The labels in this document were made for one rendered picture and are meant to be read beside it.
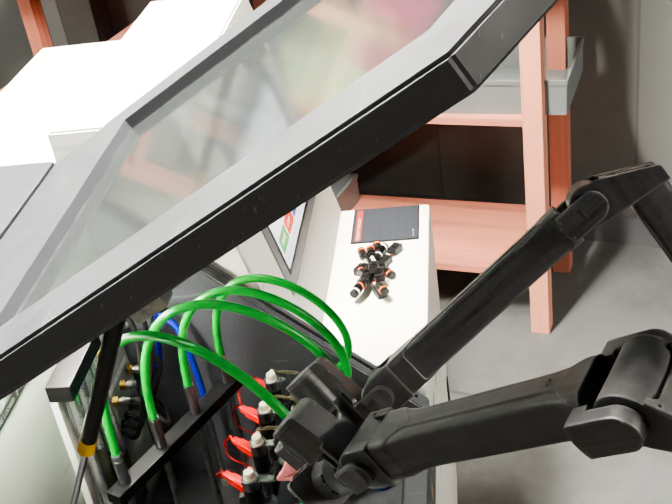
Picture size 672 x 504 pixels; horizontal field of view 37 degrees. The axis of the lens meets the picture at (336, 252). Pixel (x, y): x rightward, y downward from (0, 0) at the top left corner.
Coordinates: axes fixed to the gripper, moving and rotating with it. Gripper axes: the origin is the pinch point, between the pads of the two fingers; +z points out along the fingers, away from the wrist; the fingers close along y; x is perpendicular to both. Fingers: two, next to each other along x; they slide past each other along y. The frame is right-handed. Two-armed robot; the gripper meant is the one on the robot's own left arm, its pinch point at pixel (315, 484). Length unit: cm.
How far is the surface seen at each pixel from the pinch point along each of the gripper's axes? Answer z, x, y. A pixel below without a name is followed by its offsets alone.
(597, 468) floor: 134, 69, -102
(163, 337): -4.5, -28.2, 2.8
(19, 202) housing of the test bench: 17, -61, 0
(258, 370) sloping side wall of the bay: 42.0, -17.8, -17.9
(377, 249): 66, -20, -65
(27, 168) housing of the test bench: 26, -68, -7
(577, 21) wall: 142, -36, -225
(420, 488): 26.9, 15.6, -20.0
